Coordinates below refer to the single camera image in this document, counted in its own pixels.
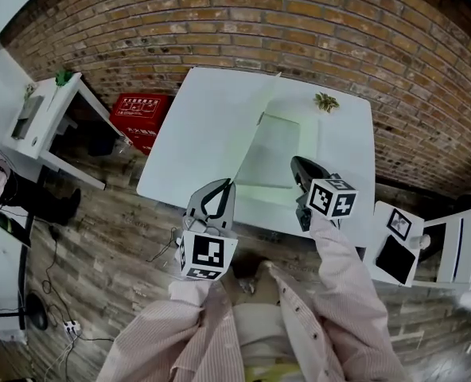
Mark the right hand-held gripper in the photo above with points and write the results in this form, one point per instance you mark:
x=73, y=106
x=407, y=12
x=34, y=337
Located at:
x=331, y=197

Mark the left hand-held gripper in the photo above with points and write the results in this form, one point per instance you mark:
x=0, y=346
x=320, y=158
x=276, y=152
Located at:
x=207, y=253

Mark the person's right forearm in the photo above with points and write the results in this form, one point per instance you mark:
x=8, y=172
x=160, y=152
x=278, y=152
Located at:
x=339, y=261

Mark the person's left forearm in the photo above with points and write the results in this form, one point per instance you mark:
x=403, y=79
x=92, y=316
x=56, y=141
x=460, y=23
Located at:
x=160, y=324

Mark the small succulent plant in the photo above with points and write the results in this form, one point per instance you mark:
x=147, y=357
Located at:
x=326, y=102

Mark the white table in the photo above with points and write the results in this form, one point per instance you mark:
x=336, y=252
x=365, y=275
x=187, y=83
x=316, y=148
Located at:
x=203, y=125

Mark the black framed picture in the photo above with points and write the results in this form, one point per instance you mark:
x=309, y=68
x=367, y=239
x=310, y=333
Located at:
x=399, y=223

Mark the red fire equipment box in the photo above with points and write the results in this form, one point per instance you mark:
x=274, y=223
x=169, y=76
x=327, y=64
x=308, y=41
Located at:
x=138, y=122

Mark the black flat pad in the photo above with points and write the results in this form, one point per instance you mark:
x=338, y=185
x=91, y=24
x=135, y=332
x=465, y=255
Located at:
x=395, y=260

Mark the dark bin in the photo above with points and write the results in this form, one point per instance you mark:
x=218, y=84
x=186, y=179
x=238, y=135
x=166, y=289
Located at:
x=100, y=141

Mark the person's legs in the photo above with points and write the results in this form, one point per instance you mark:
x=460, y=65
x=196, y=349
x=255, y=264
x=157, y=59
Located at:
x=259, y=332

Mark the small white figurine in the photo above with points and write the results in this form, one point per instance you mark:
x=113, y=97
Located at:
x=423, y=241

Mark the person's pink striped shirt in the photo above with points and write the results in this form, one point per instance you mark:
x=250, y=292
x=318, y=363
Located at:
x=299, y=320

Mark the white chair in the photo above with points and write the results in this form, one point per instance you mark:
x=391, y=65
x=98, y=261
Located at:
x=454, y=245

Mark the white side desk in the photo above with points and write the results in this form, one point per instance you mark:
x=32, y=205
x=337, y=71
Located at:
x=56, y=118

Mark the white power strip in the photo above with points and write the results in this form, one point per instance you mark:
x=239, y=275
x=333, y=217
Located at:
x=71, y=328

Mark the green leaf sprig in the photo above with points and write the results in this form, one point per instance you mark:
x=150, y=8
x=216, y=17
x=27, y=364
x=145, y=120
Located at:
x=63, y=77

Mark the black floor fan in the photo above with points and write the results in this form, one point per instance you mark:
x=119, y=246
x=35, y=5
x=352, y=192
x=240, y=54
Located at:
x=36, y=313

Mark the grey document holder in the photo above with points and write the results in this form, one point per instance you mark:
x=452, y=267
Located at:
x=26, y=118

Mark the small dried plant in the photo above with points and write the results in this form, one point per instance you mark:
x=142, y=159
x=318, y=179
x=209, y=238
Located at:
x=29, y=92

